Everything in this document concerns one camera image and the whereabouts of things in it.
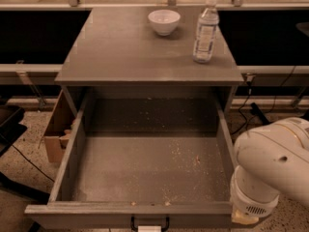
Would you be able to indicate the black stand leg right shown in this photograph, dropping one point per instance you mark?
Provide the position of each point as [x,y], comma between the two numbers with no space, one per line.
[256,111]

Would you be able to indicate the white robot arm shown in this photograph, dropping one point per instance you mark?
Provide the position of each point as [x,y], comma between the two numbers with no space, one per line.
[271,160]

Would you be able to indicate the clear plastic water bottle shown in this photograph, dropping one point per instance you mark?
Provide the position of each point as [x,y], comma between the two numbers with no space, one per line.
[207,24]

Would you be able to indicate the black power adapter with cable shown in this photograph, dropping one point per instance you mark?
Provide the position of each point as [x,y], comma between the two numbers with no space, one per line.
[240,118]

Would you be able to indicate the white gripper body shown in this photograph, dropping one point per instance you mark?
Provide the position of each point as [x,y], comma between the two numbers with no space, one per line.
[252,205]

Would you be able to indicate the grey top drawer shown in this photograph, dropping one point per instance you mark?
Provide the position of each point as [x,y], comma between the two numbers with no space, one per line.
[132,163]

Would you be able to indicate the brown cardboard box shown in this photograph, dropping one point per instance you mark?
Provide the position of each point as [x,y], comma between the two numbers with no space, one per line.
[57,132]

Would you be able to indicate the grey drawer cabinet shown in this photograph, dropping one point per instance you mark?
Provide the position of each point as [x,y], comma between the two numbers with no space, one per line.
[119,58]

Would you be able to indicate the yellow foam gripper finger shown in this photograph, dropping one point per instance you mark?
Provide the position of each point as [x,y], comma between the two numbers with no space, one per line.
[239,217]

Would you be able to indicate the white bowl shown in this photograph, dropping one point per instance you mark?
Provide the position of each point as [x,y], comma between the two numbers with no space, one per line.
[164,22]

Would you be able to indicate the black chair base left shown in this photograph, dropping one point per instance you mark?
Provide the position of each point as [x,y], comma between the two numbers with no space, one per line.
[27,165]

